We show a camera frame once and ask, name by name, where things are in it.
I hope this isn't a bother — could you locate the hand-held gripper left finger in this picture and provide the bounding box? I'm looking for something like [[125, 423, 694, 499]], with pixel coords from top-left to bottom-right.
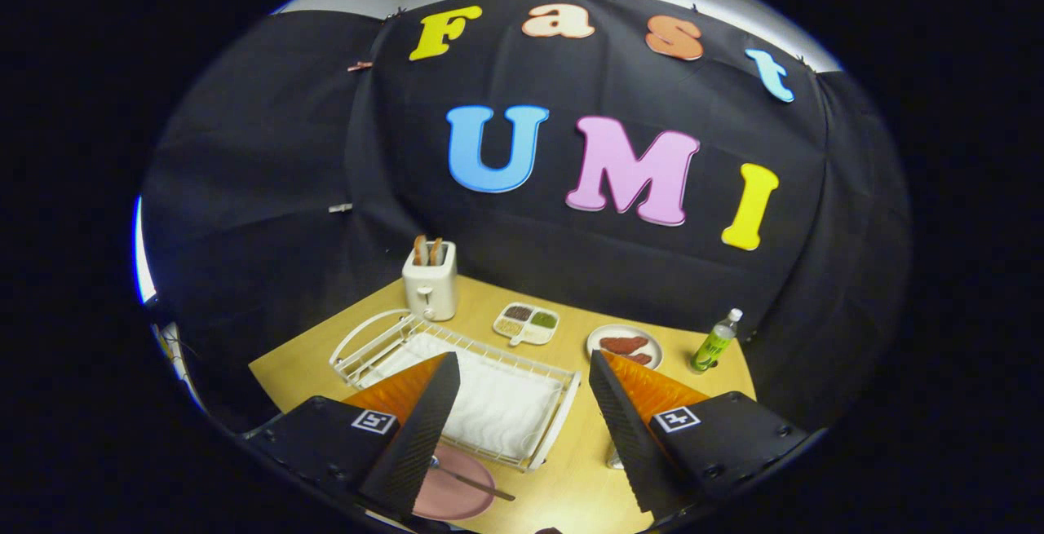
[[241, 351, 462, 520]]

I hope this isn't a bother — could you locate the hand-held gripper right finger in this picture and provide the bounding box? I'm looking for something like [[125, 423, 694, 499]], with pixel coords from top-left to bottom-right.
[[589, 350, 812, 519]]

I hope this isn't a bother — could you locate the pink plate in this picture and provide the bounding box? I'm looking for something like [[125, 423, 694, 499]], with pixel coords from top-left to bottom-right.
[[412, 443, 497, 521]]

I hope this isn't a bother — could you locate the metal spoon with wooden handle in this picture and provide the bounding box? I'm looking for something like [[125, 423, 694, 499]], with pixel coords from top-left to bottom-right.
[[428, 456, 516, 502]]

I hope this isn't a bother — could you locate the white wire dish rack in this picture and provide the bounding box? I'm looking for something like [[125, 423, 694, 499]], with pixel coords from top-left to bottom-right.
[[329, 308, 582, 472]]

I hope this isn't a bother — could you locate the white oval plate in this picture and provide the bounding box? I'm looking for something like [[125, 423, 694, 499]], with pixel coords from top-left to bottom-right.
[[586, 324, 664, 371]]

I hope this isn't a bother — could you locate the white divided snack dish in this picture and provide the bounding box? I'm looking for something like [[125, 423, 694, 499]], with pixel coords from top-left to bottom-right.
[[493, 302, 560, 347]]

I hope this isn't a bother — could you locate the green label drink bottle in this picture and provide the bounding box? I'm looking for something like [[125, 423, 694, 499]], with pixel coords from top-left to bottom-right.
[[688, 308, 744, 375]]

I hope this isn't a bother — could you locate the white toaster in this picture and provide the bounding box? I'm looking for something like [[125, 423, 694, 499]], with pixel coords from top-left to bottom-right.
[[402, 241, 458, 322]]

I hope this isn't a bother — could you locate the black backdrop cloth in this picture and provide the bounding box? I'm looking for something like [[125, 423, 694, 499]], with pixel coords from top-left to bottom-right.
[[140, 0, 911, 437]]

